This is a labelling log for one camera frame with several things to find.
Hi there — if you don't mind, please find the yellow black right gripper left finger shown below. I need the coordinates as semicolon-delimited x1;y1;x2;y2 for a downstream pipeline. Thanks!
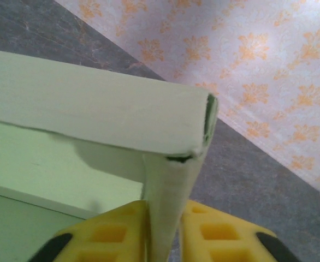
33;200;152;262

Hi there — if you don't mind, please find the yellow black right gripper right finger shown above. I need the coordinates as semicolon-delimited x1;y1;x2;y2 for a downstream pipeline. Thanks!
178;200;298;262

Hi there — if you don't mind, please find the light green paper box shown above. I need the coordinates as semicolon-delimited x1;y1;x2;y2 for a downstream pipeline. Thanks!
0;47;220;262

